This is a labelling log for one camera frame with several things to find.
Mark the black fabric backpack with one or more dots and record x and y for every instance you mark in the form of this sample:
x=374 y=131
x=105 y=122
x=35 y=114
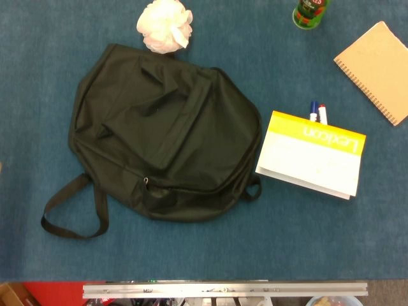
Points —
x=159 y=127

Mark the white and yellow booklet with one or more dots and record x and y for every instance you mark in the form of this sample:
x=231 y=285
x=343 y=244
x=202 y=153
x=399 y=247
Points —
x=306 y=159

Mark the blue felt table cover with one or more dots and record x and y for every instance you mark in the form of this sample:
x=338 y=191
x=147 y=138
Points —
x=204 y=255

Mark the blue whiteboard marker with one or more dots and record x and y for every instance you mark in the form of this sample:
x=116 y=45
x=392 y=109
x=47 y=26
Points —
x=313 y=110

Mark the red whiteboard marker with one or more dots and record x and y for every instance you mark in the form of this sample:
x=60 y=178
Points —
x=322 y=114

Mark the white mesh bath pouf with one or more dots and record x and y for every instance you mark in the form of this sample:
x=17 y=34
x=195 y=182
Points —
x=162 y=25

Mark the green Pringles can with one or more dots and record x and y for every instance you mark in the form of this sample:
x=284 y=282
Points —
x=307 y=16

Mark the light blue plastic bowl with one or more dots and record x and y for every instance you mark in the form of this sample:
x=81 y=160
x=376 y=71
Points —
x=318 y=301

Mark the tan spiral notebook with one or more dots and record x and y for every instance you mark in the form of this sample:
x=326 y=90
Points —
x=379 y=70

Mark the red box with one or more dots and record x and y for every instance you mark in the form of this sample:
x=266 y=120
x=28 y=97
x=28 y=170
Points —
x=54 y=293

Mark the brown cardboard box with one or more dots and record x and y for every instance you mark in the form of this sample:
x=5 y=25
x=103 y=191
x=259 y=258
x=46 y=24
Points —
x=9 y=296

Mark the aluminium profile rail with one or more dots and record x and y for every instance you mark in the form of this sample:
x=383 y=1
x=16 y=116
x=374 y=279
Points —
x=191 y=290

